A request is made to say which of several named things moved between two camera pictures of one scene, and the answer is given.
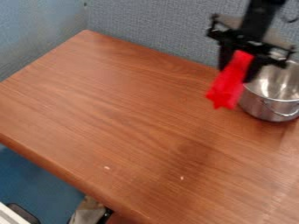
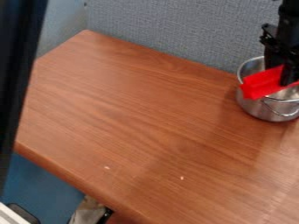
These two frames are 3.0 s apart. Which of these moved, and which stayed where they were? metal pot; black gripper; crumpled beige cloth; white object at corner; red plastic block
Moved: red plastic block; black gripper
Stayed: crumpled beige cloth; white object at corner; metal pot
